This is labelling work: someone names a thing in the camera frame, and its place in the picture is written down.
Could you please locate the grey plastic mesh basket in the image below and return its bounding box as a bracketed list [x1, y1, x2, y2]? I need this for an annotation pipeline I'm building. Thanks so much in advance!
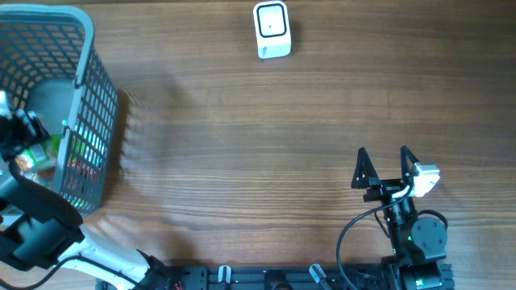
[1, 4, 119, 217]

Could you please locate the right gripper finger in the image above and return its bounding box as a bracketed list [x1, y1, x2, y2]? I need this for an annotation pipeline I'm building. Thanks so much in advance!
[400, 145, 419, 181]
[351, 147, 379, 189]

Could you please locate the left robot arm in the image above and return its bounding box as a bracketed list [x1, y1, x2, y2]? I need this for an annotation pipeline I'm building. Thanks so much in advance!
[1, 108, 182, 289]

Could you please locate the white barcode scanner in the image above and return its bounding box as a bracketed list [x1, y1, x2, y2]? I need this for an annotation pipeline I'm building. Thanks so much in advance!
[253, 1, 292, 60]

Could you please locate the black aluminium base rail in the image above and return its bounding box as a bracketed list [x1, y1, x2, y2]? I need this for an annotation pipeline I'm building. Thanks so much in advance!
[95, 263, 455, 290]

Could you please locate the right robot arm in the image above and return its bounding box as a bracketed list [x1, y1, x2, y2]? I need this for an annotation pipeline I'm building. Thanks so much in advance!
[352, 146, 447, 289]

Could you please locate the green gummy candy bag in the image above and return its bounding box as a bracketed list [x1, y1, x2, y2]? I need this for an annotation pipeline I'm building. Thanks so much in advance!
[15, 132, 102, 210]

